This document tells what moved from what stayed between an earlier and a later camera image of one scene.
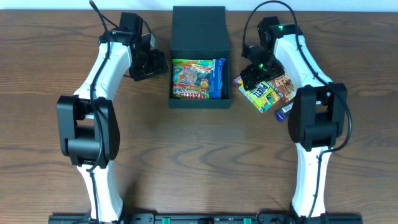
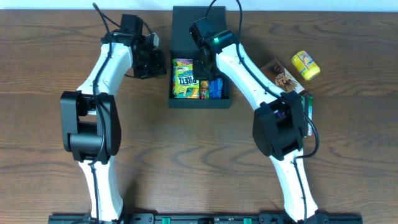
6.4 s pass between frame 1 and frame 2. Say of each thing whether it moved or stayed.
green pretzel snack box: moved
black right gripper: moved
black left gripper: stayed
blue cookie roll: stayed
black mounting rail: stayed
